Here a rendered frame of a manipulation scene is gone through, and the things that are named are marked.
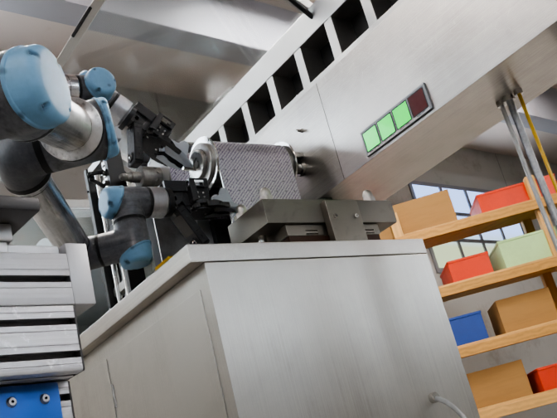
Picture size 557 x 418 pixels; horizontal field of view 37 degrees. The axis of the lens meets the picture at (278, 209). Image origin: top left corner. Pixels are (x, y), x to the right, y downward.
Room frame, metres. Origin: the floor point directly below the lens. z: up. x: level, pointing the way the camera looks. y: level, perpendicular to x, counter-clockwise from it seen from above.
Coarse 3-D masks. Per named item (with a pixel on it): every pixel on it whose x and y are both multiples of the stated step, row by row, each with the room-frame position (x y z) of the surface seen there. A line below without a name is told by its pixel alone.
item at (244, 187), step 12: (228, 180) 1.97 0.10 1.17; (240, 180) 1.99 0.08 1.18; (252, 180) 2.02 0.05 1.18; (264, 180) 2.04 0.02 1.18; (276, 180) 2.06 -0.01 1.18; (288, 180) 2.09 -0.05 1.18; (240, 192) 1.99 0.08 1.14; (252, 192) 2.01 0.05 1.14; (276, 192) 2.06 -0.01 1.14; (288, 192) 2.08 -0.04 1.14; (252, 204) 2.01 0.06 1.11
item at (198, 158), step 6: (198, 150) 1.98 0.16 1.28; (192, 156) 2.00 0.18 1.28; (198, 156) 1.98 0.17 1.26; (204, 156) 1.97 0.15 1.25; (192, 162) 2.00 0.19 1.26; (198, 162) 1.99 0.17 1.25; (204, 162) 1.97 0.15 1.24; (198, 168) 1.99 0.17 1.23; (204, 168) 1.97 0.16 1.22; (192, 174) 2.01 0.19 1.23; (198, 174) 1.99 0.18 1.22; (204, 174) 1.99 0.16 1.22
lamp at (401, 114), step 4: (400, 104) 1.87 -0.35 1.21; (404, 104) 1.86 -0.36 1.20; (396, 108) 1.88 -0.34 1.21; (400, 108) 1.87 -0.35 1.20; (404, 108) 1.86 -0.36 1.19; (396, 112) 1.88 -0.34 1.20; (400, 112) 1.87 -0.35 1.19; (404, 112) 1.86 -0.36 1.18; (408, 112) 1.86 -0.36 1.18; (396, 116) 1.89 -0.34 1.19; (400, 116) 1.88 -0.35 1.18; (404, 116) 1.87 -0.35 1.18; (408, 116) 1.86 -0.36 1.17; (396, 120) 1.89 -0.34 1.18; (400, 120) 1.88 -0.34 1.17; (404, 120) 1.87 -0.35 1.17; (408, 120) 1.86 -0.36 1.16; (396, 124) 1.89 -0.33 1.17; (400, 124) 1.88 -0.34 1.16
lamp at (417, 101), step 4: (416, 92) 1.82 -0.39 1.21; (420, 92) 1.81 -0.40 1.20; (412, 96) 1.83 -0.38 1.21; (416, 96) 1.83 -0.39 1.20; (420, 96) 1.82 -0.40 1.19; (412, 100) 1.84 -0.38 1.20; (416, 100) 1.83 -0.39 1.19; (420, 100) 1.82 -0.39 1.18; (424, 100) 1.81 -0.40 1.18; (412, 104) 1.84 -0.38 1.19; (416, 104) 1.83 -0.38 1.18; (420, 104) 1.82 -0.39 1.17; (424, 104) 1.81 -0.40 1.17; (412, 108) 1.84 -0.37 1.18; (416, 108) 1.83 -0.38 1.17; (420, 108) 1.83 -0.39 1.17; (424, 108) 1.82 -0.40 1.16; (416, 112) 1.84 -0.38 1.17
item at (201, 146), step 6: (198, 144) 1.99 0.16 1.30; (204, 144) 1.97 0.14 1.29; (192, 150) 2.02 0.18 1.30; (204, 150) 1.97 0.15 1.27; (210, 150) 1.96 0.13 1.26; (210, 156) 1.96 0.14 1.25; (210, 162) 1.96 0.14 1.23; (210, 168) 1.97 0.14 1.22; (210, 174) 1.97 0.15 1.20; (198, 180) 2.02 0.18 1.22; (210, 180) 1.99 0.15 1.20; (216, 180) 2.00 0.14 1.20; (216, 186) 2.03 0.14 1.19; (222, 186) 2.04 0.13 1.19
